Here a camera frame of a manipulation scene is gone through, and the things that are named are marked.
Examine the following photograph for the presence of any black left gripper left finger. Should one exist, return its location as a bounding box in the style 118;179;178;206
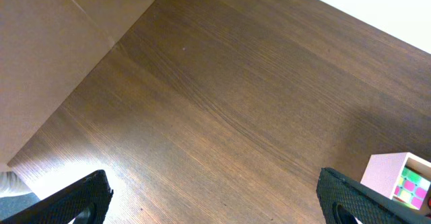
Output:
1;170;114;224

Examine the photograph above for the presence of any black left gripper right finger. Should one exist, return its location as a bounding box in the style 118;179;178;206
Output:
317;167;430;224

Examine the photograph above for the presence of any pastel puzzle cube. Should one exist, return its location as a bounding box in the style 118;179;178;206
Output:
393;167;430;210

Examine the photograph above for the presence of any open white cardboard box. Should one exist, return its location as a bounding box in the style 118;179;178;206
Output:
360;152;430;215

